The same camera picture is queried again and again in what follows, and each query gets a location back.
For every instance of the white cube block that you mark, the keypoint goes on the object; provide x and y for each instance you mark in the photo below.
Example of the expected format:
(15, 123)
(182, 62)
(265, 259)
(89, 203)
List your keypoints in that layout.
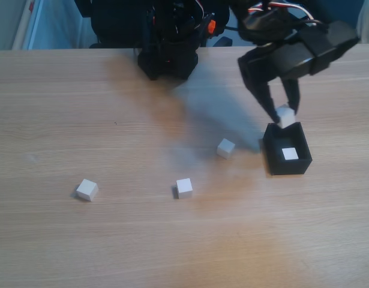
(290, 153)
(184, 188)
(87, 190)
(285, 115)
(225, 148)

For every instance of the black open box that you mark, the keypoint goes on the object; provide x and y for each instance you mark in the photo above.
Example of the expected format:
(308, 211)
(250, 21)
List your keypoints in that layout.
(292, 168)

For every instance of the person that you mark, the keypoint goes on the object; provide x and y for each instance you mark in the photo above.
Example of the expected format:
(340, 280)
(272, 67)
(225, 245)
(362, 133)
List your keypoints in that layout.
(367, 24)

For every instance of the white board panel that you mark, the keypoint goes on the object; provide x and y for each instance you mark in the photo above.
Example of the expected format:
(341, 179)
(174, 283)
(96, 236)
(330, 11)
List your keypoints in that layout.
(25, 27)

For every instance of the black oval camera box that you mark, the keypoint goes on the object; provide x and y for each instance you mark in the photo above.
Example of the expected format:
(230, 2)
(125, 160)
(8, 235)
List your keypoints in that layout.
(331, 45)

